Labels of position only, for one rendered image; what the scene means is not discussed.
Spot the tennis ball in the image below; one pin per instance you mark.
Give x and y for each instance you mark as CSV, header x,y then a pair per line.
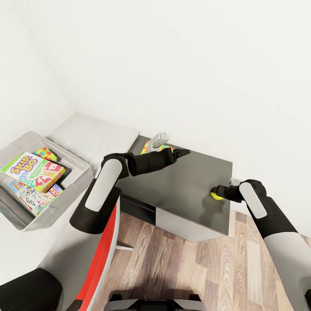
x,y
216,197

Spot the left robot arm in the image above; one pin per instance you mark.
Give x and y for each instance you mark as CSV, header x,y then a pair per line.
x,y
60,276

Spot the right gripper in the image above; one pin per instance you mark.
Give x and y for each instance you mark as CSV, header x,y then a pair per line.
x,y
225,192

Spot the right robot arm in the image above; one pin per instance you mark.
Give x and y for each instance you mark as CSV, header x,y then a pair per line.
x,y
290,253

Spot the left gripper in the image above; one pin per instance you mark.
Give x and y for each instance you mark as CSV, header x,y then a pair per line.
x,y
159,160

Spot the jigsaw puzzle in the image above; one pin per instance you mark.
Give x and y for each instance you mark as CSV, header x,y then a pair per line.
x,y
146,147
43,153

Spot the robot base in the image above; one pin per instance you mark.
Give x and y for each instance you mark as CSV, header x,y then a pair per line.
x,y
118,304

